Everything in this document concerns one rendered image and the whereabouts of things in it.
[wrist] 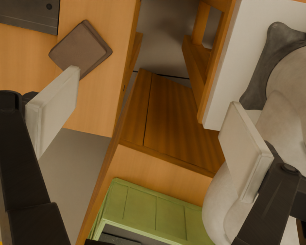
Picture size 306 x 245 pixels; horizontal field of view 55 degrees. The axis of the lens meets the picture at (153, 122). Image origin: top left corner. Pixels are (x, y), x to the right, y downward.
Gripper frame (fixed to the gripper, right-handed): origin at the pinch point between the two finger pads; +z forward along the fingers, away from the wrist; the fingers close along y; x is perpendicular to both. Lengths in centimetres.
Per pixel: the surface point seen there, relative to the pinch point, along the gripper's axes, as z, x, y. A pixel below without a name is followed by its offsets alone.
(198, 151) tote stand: 65, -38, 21
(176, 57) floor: 131, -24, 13
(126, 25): 41.2, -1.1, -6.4
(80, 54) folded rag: 38.2, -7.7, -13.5
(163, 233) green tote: 37, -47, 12
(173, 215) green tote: 45, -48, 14
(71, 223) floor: 131, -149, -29
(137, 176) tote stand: 52, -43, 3
